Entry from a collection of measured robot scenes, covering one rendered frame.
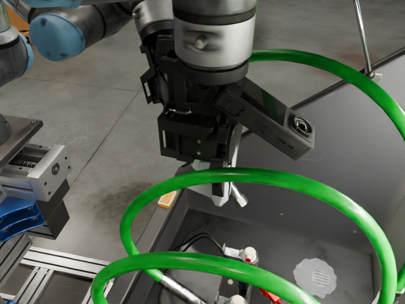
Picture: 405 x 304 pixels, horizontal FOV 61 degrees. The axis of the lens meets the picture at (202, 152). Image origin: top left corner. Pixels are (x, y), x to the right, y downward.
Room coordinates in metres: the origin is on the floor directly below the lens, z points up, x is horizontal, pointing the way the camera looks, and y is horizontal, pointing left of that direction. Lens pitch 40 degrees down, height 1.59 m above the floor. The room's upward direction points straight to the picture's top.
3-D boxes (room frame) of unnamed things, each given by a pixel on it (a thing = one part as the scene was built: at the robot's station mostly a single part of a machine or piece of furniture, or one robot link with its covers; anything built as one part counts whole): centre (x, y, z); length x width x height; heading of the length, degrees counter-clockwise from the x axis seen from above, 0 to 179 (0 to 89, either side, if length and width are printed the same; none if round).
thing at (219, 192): (0.30, -0.02, 1.33); 0.05 x 0.02 x 0.09; 162
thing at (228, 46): (0.32, -0.01, 1.47); 0.08 x 0.08 x 0.05
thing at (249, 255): (0.30, -0.07, 1.14); 0.02 x 0.02 x 0.03
